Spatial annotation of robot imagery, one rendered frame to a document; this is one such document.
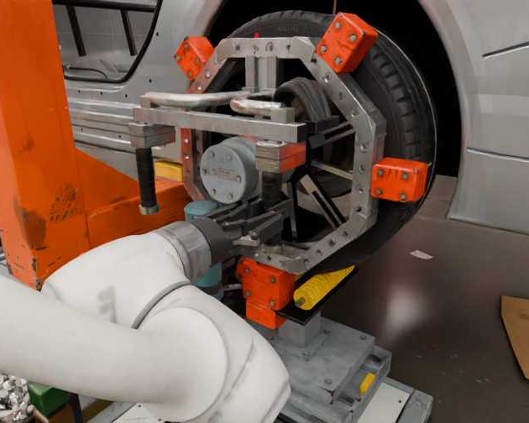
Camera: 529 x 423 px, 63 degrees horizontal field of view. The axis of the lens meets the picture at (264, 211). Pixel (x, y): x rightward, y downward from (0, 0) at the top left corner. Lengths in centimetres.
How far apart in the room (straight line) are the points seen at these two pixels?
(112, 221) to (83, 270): 80
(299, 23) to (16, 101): 65
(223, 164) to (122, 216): 49
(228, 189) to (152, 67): 70
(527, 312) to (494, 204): 129
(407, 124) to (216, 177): 41
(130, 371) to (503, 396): 154
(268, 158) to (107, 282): 36
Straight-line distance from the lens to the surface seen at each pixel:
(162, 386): 38
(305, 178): 109
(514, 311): 223
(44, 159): 116
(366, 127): 87
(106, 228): 129
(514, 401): 177
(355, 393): 140
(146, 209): 99
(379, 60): 95
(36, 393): 71
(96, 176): 126
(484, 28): 97
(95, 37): 364
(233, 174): 88
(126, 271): 50
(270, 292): 112
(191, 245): 57
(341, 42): 89
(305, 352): 136
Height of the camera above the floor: 110
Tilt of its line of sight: 21 degrees down
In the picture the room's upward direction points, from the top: straight up
